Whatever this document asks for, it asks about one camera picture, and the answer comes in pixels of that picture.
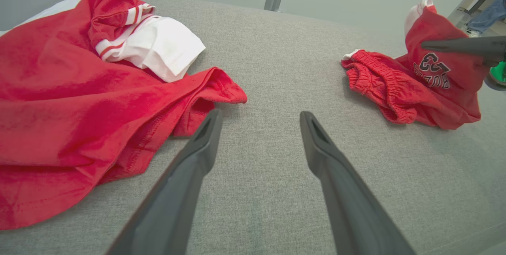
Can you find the red white t-shirt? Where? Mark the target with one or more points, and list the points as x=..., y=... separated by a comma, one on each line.
x=79, y=108

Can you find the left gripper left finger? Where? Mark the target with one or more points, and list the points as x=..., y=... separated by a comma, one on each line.
x=178, y=191

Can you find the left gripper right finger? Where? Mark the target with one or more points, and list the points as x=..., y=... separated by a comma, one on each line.
x=348, y=207

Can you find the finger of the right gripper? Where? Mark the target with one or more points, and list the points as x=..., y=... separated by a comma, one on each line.
x=474, y=46

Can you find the red Bulls 23 shorts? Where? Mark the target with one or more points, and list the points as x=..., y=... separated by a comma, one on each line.
x=395, y=85

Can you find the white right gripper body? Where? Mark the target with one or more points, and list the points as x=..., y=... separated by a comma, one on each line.
x=499, y=74

